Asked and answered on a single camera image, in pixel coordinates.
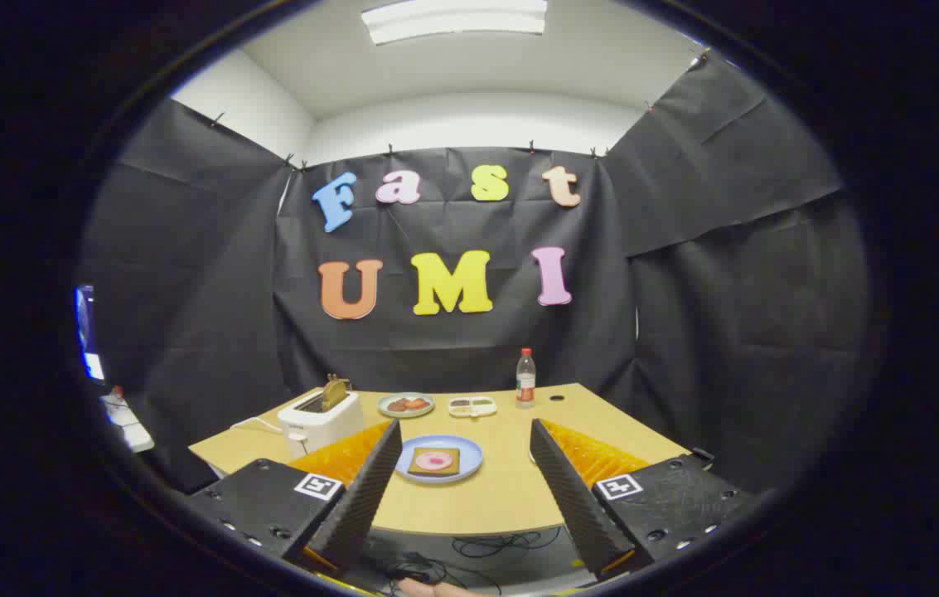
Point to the white plastic box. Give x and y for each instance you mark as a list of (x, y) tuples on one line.
[(137, 437)]

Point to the pale green round plate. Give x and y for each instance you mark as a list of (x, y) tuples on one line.
[(406, 414)]

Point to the black backdrop cloth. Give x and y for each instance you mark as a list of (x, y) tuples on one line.
[(436, 224)]

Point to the brown toasted bread slice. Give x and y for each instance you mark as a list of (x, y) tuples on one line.
[(335, 391)]

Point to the brown meat slice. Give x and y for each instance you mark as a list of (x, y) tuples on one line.
[(396, 405)]

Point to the pink ham slice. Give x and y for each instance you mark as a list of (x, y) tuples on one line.
[(434, 461)]

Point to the square bread slice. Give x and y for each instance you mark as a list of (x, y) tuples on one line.
[(414, 469)]

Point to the red tomato slice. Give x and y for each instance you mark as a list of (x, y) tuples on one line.
[(418, 404)]

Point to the white toaster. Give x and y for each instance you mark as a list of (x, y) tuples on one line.
[(316, 423)]

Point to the ceiling light panel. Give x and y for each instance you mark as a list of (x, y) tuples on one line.
[(452, 21)]

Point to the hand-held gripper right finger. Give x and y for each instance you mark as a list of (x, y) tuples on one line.
[(573, 506)]

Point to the light blue round plate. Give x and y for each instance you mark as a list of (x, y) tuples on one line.
[(471, 456)]

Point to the white divided dish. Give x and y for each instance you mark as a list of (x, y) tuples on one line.
[(473, 413)]

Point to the clear bottle with red cap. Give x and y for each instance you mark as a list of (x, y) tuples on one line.
[(525, 385)]

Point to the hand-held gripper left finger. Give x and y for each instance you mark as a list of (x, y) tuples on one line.
[(361, 506)]

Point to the computer monitor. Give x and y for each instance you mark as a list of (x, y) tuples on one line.
[(88, 332)]

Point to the black table edge clamp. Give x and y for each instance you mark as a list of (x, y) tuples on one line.
[(703, 454)]

